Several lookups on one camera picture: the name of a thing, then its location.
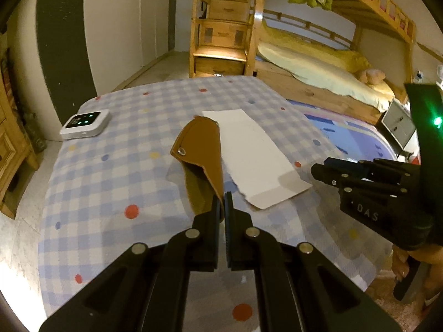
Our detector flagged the white device with green lights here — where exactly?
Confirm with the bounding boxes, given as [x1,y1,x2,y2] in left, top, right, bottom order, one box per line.
[59,110,111,140]

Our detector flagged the white paper sheet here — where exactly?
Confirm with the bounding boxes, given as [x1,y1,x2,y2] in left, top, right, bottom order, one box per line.
[203,110,311,210]

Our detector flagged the wooden bunk bed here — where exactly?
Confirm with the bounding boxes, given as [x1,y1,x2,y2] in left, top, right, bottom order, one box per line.
[256,0,417,124]

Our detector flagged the wooden stair drawers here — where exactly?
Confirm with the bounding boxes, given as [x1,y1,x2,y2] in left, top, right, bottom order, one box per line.
[189,0,264,78]

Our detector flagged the grey nightstand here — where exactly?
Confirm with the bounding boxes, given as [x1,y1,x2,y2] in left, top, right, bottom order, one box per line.
[378,98,419,158]

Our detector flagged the wooden cabinet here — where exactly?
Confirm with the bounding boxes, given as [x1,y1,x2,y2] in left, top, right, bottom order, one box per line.
[1,60,40,220]

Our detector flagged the white desk fan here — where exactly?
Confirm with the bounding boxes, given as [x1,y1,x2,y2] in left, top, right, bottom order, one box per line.
[436,64,443,89]

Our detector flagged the person's right hand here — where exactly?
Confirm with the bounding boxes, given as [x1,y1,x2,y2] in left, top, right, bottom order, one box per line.
[392,243,442,306]

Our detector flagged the yellow bedding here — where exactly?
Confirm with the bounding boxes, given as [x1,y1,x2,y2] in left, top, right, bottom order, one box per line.
[257,22,395,112]

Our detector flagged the brown leather piece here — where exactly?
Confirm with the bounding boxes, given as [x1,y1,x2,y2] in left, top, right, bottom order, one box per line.
[171,115,224,215]

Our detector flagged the pink plush toy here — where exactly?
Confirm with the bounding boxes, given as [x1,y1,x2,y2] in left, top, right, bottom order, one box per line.
[355,68,386,85]

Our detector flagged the rainbow oval rug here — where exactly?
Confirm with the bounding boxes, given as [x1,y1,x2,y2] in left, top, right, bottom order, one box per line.
[288,100,397,161]

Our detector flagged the checkered blue cloth table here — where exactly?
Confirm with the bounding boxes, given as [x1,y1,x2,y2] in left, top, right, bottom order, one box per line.
[38,76,391,331]

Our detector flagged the white wardrobe with black dots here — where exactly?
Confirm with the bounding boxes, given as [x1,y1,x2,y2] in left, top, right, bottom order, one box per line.
[83,0,170,95]

